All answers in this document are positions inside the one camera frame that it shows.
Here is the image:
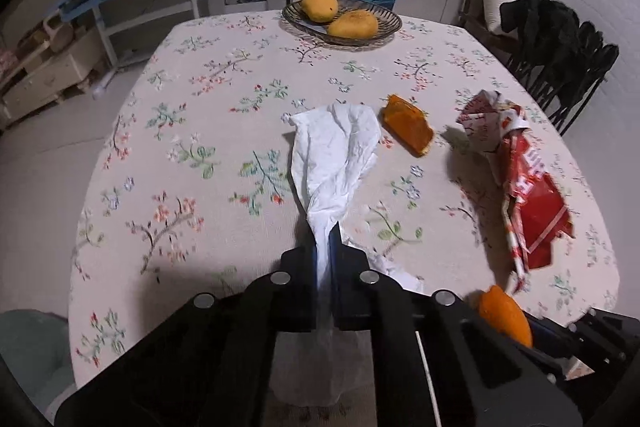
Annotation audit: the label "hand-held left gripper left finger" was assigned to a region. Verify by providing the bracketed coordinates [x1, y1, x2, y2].
[54, 247, 321, 427]

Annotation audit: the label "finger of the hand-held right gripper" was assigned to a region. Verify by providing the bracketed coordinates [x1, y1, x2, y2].
[532, 347, 621, 383]
[527, 307, 626, 349]

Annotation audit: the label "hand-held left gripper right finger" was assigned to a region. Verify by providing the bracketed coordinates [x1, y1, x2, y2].
[327, 221, 583, 427]

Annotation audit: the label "red and white wrapper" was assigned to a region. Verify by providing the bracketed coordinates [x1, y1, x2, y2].
[456, 89, 576, 295]

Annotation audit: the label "white plastic bag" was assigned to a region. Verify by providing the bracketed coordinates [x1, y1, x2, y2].
[270, 103, 426, 408]

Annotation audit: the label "orange snack packet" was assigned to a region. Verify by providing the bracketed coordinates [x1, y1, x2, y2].
[382, 94, 435, 156]

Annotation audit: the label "floral tablecloth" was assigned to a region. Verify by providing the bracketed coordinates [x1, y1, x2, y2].
[67, 9, 621, 427]

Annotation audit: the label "black folding chairs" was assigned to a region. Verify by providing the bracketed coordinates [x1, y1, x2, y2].
[507, 19, 621, 138]

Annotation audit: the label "long yellow mango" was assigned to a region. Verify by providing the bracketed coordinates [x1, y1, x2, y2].
[327, 10, 379, 40]

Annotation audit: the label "woven fruit basket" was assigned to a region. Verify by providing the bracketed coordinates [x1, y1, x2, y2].
[281, 0, 403, 46]

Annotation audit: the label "pale green round object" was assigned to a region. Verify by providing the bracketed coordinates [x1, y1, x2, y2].
[0, 309, 76, 408]

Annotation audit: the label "round yellow mango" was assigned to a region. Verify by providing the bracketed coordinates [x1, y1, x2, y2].
[301, 0, 337, 22]

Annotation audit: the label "white plastic rod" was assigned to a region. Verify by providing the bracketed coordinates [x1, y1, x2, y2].
[92, 49, 146, 100]

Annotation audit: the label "black garment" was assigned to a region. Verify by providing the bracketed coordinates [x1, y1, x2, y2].
[499, 0, 581, 52]

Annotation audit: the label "white television stand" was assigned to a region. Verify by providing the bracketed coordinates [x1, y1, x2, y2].
[0, 24, 108, 128]

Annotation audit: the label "beige kettlebell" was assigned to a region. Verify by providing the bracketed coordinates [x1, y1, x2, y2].
[42, 14, 76, 52]

